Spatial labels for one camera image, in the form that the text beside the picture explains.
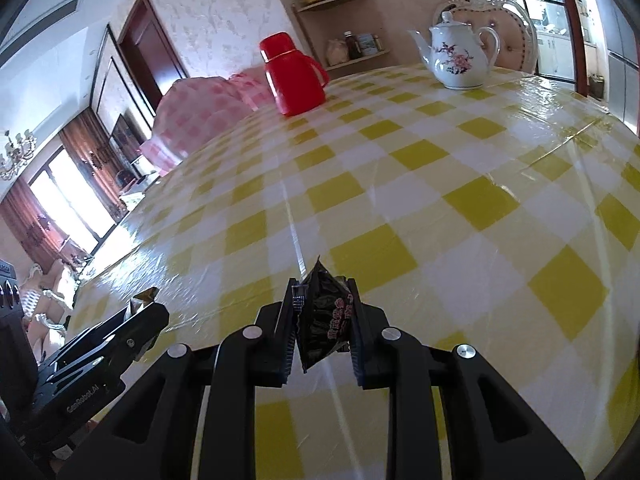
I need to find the yellow checkered tablecloth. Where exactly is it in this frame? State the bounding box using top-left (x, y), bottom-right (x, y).
top-left (65, 62), bottom-right (640, 480)

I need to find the wooden corner shelf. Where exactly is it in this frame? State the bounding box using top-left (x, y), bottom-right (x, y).
top-left (292, 0), bottom-right (369, 14)
top-left (325, 49), bottom-right (392, 73)

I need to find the dark foil snack packet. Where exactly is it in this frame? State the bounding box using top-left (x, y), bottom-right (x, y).
top-left (129, 287), bottom-right (160, 317)

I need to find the cream ornate armchair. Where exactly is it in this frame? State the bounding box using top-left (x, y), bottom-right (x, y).
top-left (20, 260), bottom-right (77, 357)

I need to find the pale food bag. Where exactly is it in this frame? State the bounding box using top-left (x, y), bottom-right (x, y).
top-left (326, 39), bottom-right (350, 67)

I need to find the dark wooden door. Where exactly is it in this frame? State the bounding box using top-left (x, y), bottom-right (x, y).
top-left (119, 0), bottom-right (189, 122)

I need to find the white floral teapot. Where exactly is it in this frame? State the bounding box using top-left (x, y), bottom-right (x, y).
top-left (407, 10), bottom-right (501, 91)

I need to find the large bright window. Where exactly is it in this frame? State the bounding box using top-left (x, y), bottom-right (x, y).
top-left (30, 147), bottom-right (117, 254)

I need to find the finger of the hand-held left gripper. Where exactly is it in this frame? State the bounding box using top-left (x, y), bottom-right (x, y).
top-left (42, 302), bottom-right (171, 397)
top-left (66, 309), bottom-right (133, 354)

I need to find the upper wooden corner shelf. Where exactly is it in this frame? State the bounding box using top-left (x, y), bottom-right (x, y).
top-left (292, 0), bottom-right (369, 14)

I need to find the red thermos jug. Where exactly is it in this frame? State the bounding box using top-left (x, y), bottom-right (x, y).
top-left (259, 32), bottom-right (331, 117)

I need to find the lower wooden corner shelf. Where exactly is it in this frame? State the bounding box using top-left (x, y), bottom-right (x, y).
top-left (325, 49), bottom-right (392, 73)

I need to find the brown curtain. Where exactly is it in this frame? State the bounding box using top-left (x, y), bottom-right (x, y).
top-left (60, 107), bottom-right (142, 221)

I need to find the crystal chandelier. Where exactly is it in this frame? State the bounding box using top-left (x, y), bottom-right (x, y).
top-left (0, 130), bottom-right (39, 181)

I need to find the flat television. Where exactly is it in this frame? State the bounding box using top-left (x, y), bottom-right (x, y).
top-left (110, 114), bottom-right (151, 162)

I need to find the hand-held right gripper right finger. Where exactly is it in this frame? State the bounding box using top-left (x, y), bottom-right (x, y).
top-left (349, 277), bottom-right (587, 480)

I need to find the black snack packet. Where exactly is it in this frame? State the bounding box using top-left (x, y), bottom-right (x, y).
top-left (291, 256), bottom-right (357, 375)

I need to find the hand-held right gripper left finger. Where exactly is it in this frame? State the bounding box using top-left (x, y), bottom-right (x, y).
top-left (57, 277), bottom-right (302, 480)

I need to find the pink checkered cloth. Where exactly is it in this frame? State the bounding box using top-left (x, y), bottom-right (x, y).
top-left (140, 71), bottom-right (274, 177)

